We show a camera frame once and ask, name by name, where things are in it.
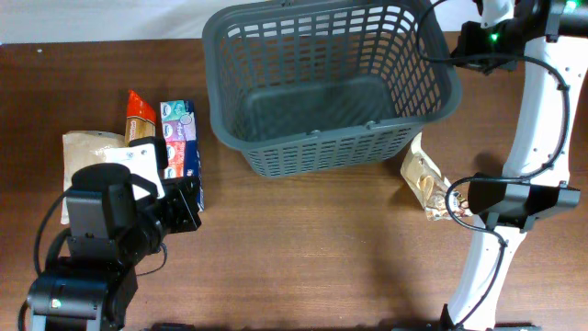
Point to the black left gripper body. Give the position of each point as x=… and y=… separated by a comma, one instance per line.
x=175, y=213

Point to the beige snack pouch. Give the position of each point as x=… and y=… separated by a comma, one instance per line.
x=426, y=181

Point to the grey plastic basket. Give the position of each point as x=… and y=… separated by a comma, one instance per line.
x=301, y=86

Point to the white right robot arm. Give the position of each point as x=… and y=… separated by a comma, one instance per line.
x=550, y=38

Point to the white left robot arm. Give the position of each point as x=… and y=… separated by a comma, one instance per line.
x=117, y=218

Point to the Kleenex tissue multipack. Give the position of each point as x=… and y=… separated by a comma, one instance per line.
x=180, y=132

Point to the spaghetti packet red ends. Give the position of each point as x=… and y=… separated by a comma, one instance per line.
x=140, y=120

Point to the beige grain bag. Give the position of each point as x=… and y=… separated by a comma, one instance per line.
x=85, y=148

